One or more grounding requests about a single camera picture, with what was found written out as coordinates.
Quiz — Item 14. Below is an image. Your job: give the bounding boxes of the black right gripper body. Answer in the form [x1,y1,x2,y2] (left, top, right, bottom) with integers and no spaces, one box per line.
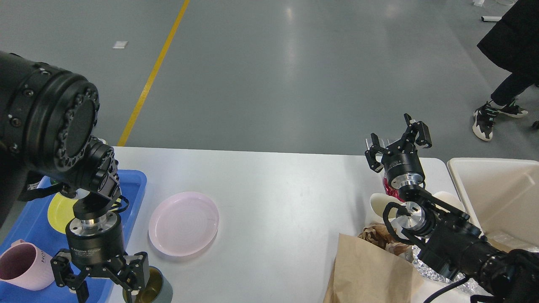
[382,151,425,190]

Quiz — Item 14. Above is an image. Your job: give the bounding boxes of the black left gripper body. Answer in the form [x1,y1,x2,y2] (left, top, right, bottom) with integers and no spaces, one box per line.
[65,211,126,279]

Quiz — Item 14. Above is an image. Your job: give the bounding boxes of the standing person in black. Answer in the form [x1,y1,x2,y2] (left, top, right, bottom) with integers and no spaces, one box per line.
[472,0,539,141]

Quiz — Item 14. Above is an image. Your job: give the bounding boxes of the blue plastic tray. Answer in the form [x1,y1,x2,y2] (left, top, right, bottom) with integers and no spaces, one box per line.
[0,170,147,303]

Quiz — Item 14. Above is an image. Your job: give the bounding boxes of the beige plastic bin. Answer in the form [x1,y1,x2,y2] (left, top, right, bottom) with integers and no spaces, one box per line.
[447,158,539,253]

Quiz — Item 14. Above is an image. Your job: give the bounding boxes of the crumpled brown paper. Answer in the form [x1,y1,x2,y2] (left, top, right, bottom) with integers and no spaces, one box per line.
[358,223,413,263]

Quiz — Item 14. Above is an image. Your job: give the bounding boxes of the dark green mug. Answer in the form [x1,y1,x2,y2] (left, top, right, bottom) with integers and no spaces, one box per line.
[123,266,173,303]

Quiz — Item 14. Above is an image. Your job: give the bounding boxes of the pink plastic plate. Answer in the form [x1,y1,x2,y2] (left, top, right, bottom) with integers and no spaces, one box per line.
[148,191,220,257]

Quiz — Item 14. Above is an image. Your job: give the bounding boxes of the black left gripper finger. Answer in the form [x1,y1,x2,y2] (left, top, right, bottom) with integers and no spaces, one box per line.
[50,249,89,303]
[110,252,149,303]

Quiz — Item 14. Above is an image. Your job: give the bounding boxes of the white chair frame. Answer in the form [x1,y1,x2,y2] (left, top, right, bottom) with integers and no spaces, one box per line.
[480,16,501,22]

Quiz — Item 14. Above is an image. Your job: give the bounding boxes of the red snack wrapper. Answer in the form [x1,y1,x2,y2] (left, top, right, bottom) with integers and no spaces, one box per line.
[383,176,404,202]

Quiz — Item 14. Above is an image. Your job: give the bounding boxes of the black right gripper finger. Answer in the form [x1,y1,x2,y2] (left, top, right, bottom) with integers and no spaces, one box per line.
[393,114,432,155]
[365,134,390,173]

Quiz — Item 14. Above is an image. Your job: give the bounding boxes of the yellow plastic plate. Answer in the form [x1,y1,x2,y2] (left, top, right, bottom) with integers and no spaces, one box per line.
[47,191,122,235]

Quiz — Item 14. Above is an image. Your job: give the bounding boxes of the brown paper bag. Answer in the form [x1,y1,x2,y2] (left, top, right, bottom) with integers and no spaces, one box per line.
[323,234,424,303]

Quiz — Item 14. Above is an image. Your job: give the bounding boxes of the white paper cup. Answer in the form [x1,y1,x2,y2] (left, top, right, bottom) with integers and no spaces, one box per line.
[365,193,402,226]
[433,191,465,212]

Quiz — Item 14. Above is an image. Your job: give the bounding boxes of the pink mug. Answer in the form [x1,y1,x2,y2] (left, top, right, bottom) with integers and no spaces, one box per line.
[0,239,55,291]

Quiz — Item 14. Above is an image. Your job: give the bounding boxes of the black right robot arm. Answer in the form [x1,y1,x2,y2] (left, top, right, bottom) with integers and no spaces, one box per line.
[365,113,539,303]

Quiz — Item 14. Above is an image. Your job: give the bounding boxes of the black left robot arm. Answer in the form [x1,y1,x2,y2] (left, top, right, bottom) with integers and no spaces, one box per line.
[1,52,150,303]

